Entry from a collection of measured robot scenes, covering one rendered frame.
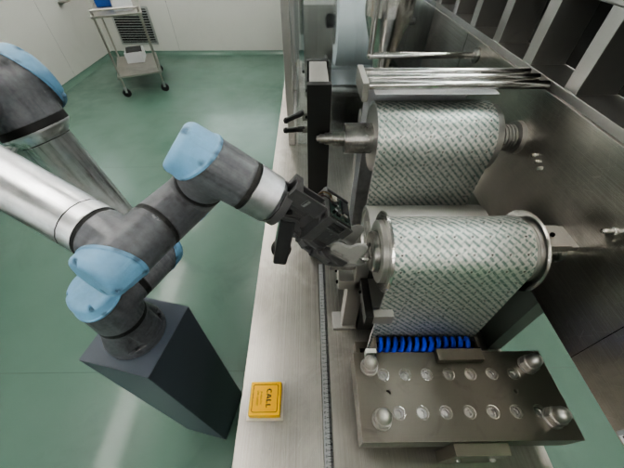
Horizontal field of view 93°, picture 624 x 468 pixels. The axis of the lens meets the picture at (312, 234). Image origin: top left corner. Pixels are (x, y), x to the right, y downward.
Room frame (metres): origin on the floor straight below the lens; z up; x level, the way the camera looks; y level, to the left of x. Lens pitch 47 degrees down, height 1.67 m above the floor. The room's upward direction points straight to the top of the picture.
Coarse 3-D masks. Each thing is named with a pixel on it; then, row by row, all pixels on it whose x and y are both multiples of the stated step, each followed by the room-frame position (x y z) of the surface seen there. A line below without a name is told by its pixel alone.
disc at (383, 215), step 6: (378, 216) 0.40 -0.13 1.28; (384, 216) 0.37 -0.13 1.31; (384, 222) 0.36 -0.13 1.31; (390, 222) 0.35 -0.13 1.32; (390, 228) 0.33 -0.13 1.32; (390, 234) 0.32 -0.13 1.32; (390, 240) 0.32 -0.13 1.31; (390, 246) 0.31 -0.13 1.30; (390, 252) 0.30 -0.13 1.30; (390, 258) 0.30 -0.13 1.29; (390, 264) 0.29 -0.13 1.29; (390, 270) 0.28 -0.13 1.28; (390, 276) 0.28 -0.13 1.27; (384, 282) 0.29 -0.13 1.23; (390, 282) 0.27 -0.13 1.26; (384, 288) 0.28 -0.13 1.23
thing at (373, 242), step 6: (372, 234) 0.35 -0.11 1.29; (378, 234) 0.35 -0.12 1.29; (372, 240) 0.34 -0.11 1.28; (378, 240) 0.34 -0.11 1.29; (372, 246) 0.34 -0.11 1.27; (378, 246) 0.33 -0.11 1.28; (366, 252) 0.37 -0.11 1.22; (372, 252) 0.33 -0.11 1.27; (378, 252) 0.32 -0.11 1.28; (372, 258) 0.32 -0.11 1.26; (378, 258) 0.31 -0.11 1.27; (372, 264) 0.31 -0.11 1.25; (378, 264) 0.31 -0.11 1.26; (372, 270) 0.31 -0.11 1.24; (378, 270) 0.31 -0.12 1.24
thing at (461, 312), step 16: (384, 304) 0.28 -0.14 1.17; (400, 304) 0.28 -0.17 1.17; (416, 304) 0.28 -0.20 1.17; (432, 304) 0.28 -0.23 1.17; (448, 304) 0.28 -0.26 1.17; (464, 304) 0.28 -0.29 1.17; (480, 304) 0.28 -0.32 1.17; (496, 304) 0.28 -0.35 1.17; (400, 320) 0.28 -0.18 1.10; (416, 320) 0.28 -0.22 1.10; (432, 320) 0.28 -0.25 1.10; (448, 320) 0.28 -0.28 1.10; (464, 320) 0.28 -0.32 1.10; (480, 320) 0.28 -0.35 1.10; (384, 336) 0.28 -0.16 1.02; (400, 336) 0.28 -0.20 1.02
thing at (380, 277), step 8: (376, 224) 0.38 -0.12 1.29; (384, 224) 0.36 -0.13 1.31; (528, 224) 0.36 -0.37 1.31; (384, 232) 0.34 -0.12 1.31; (384, 240) 0.32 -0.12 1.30; (536, 240) 0.32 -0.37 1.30; (384, 248) 0.31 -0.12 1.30; (384, 256) 0.30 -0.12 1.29; (384, 264) 0.29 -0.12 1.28; (536, 264) 0.30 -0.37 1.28; (376, 272) 0.32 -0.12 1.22; (384, 272) 0.29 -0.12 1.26; (376, 280) 0.30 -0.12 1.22; (384, 280) 0.29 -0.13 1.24
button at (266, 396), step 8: (256, 384) 0.21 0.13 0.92; (264, 384) 0.21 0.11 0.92; (272, 384) 0.21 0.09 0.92; (280, 384) 0.21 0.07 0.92; (256, 392) 0.19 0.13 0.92; (264, 392) 0.19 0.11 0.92; (272, 392) 0.19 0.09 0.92; (280, 392) 0.19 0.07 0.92; (256, 400) 0.18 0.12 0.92; (264, 400) 0.18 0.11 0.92; (272, 400) 0.18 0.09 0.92; (280, 400) 0.18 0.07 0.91; (256, 408) 0.16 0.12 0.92; (264, 408) 0.16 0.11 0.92; (272, 408) 0.16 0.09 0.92; (280, 408) 0.17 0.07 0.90; (256, 416) 0.15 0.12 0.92; (264, 416) 0.15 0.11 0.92; (272, 416) 0.15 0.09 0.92
